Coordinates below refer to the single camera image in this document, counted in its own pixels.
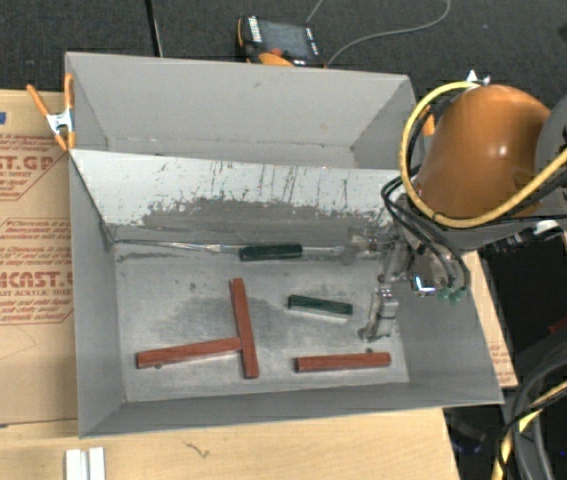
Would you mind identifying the black cylinder on white bracket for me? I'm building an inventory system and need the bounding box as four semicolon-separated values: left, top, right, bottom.
505;219;564;249

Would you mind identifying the brown cardboard board, red print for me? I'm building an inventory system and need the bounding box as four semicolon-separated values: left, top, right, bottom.
0;86;520;430

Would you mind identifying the grey metal bin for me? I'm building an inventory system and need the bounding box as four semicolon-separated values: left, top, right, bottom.
64;51;506;439

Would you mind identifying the red-brown flat block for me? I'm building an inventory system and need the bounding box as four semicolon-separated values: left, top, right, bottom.
293;350;393;374
227;277;261;381
134;336;243;371

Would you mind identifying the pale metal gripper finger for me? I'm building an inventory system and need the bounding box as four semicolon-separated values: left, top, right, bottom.
373;287;400;343
358;288;383;342

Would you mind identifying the dark green flat block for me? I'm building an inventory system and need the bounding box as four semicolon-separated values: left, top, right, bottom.
286;293;355;325
238;243;305;263

